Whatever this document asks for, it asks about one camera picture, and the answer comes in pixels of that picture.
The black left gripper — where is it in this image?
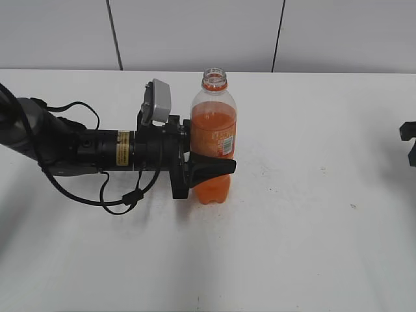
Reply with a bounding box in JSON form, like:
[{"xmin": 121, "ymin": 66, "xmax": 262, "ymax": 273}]
[{"xmin": 133, "ymin": 112, "xmax": 237, "ymax": 199}]

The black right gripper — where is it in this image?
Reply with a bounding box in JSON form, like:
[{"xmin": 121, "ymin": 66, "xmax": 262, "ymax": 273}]
[{"xmin": 399, "ymin": 121, "xmax": 416, "ymax": 168}]

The orange soda plastic bottle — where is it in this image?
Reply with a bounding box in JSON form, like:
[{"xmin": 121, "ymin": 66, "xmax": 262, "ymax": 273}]
[{"xmin": 189, "ymin": 67, "xmax": 238, "ymax": 205}]

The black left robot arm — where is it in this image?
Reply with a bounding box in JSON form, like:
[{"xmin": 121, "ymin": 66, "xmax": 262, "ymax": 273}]
[{"xmin": 1, "ymin": 79, "xmax": 236, "ymax": 199}]

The black camera cable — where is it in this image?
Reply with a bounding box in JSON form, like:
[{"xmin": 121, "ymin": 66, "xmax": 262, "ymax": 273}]
[{"xmin": 0, "ymin": 83, "xmax": 161, "ymax": 216}]

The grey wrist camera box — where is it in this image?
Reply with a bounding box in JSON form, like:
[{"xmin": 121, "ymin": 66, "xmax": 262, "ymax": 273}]
[{"xmin": 140, "ymin": 79, "xmax": 172, "ymax": 125}]

